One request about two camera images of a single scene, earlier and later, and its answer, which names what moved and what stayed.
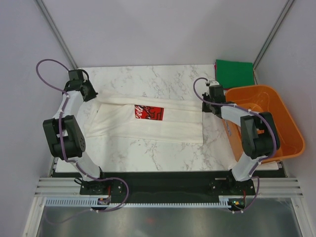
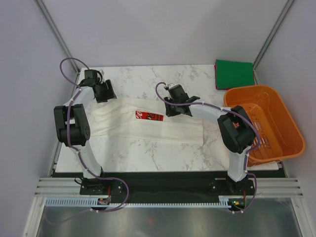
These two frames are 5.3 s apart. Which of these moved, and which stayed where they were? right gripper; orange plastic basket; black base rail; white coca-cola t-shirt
Moved: right gripper
Stayed: white coca-cola t-shirt; black base rail; orange plastic basket
